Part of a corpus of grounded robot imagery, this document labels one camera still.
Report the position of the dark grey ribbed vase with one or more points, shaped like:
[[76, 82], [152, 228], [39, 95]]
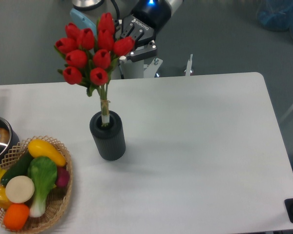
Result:
[[110, 140]]

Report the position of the yellow squash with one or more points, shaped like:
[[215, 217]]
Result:
[[39, 147]]

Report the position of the yellow bell pepper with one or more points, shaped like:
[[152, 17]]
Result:
[[5, 203]]

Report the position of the purple red onion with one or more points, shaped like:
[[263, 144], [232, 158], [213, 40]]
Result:
[[63, 177]]

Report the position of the orange fruit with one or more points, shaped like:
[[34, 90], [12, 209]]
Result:
[[16, 216]]

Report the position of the red tulip bouquet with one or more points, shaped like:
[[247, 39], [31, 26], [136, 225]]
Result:
[[90, 59]]

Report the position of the blue plastic bag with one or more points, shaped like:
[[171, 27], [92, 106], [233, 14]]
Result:
[[276, 15]]

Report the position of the dark green cucumber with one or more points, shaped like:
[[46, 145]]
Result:
[[17, 169]]

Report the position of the woven wicker basket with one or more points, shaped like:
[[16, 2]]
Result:
[[58, 199]]

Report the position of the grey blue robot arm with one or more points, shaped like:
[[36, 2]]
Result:
[[175, 3]]

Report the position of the green bok choy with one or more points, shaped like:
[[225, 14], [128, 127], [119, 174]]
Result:
[[43, 172]]

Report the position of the cream round radish slice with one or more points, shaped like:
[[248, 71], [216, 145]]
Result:
[[20, 189]]

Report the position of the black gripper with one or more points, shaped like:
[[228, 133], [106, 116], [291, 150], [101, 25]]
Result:
[[145, 20]]

